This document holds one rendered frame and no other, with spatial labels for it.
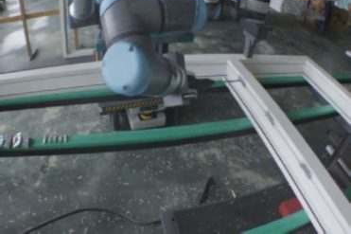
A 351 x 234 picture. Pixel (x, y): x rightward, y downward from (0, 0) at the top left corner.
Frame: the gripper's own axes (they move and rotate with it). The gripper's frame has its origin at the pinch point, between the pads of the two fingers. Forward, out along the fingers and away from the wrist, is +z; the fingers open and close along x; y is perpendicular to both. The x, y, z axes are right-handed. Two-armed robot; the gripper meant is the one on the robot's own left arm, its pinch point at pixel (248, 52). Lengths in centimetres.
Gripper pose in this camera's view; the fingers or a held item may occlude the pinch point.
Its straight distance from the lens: 94.1
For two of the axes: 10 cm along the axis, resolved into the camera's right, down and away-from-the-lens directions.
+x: -2.4, -5.9, 7.7
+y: 9.7, -0.9, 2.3
